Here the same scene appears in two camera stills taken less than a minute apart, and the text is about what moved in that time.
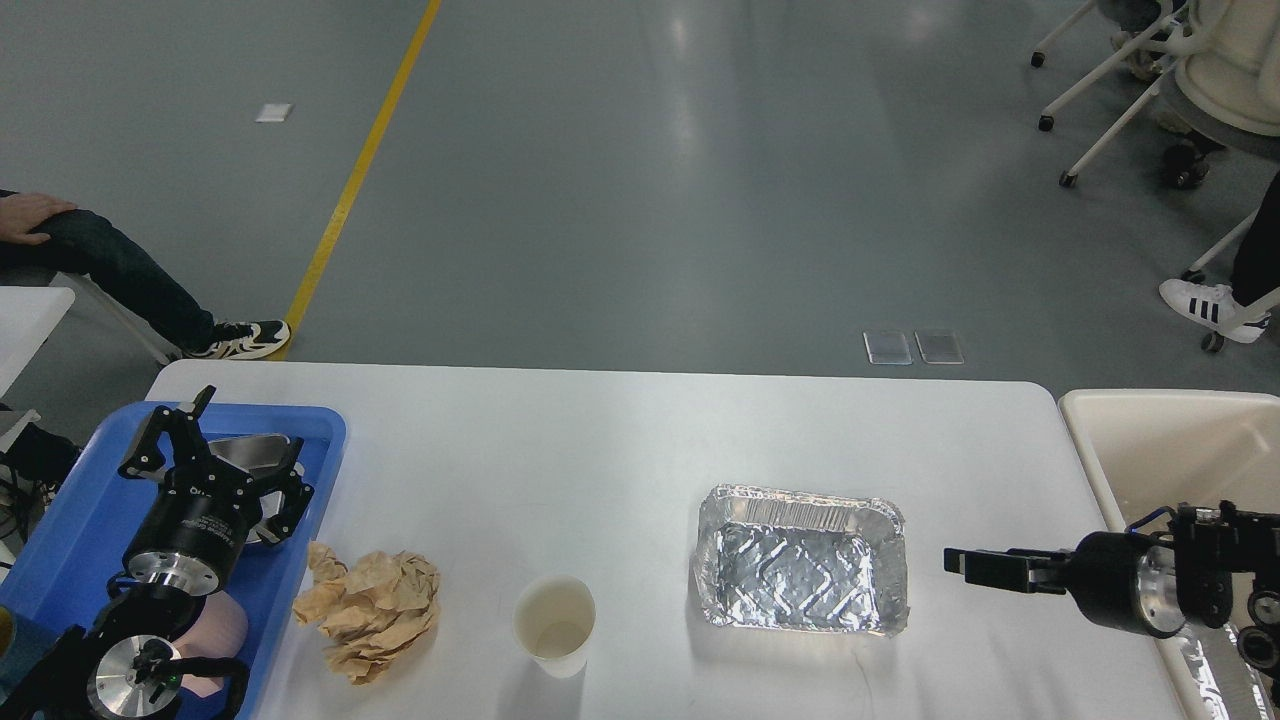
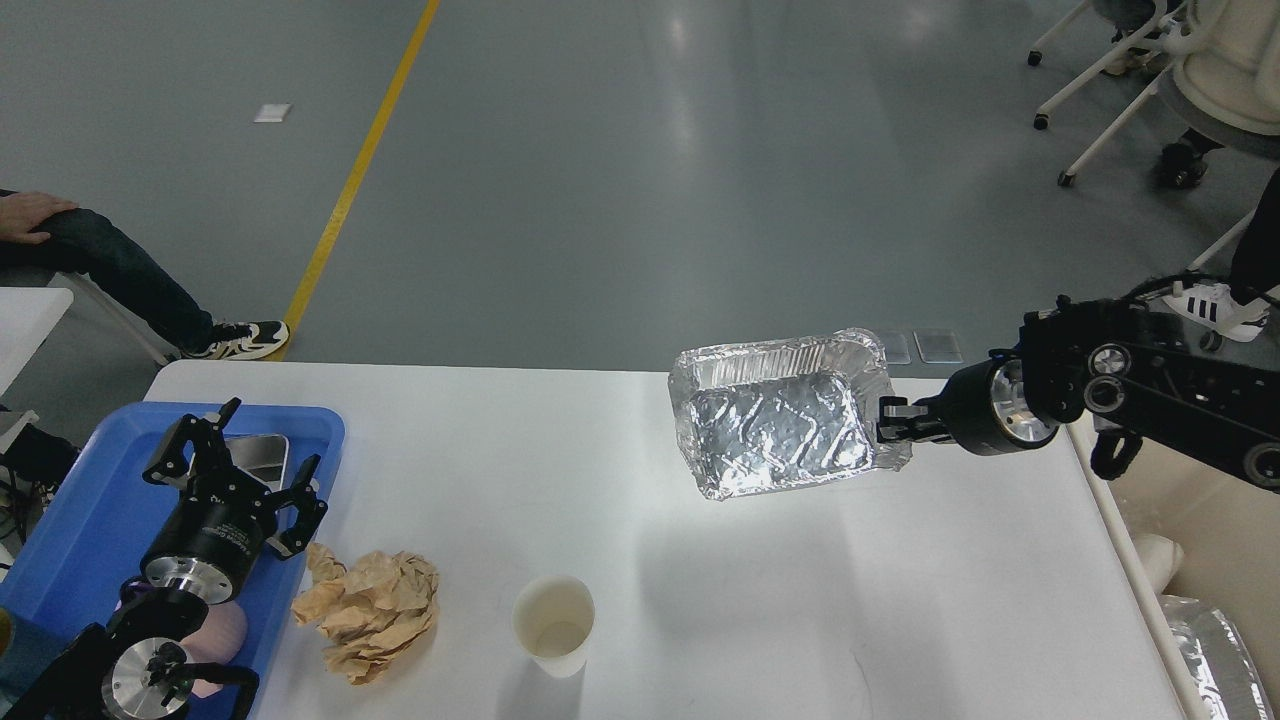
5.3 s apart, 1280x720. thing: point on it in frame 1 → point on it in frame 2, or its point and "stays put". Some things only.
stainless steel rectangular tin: (252, 452) stays put
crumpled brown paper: (370, 610) stays put
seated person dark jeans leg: (87, 244) stays put
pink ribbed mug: (220, 631) stays put
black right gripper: (1119, 580) → (988, 405)
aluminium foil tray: (800, 560) → (783, 413)
